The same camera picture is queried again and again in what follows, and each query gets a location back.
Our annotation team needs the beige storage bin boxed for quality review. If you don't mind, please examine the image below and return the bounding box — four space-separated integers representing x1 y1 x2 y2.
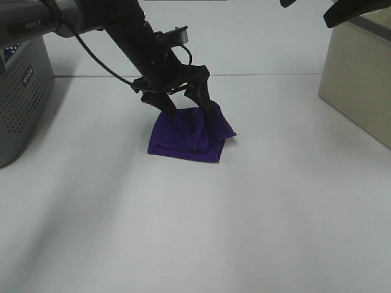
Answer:
318 15 390 147

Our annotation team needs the grey perforated laundry basket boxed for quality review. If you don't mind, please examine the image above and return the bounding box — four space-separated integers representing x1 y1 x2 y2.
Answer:
1 37 54 167

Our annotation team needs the purple towel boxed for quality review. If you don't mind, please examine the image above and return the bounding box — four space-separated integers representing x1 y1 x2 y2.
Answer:
147 101 236 163

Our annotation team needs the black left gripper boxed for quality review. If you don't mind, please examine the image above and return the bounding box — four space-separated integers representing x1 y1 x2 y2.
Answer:
131 39 213 116

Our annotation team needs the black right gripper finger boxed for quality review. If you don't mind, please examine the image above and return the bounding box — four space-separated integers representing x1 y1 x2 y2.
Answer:
323 0 388 28
279 0 296 7

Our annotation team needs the blue cloth in basket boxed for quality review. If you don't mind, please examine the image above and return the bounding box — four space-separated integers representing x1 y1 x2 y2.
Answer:
2 43 21 62

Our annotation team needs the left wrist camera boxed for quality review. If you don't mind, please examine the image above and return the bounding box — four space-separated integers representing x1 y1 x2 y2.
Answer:
155 26 189 48

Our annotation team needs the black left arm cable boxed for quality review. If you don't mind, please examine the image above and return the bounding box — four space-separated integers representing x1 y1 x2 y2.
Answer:
42 0 193 88

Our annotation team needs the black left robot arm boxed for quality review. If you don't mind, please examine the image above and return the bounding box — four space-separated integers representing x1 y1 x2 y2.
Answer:
1 1 213 116

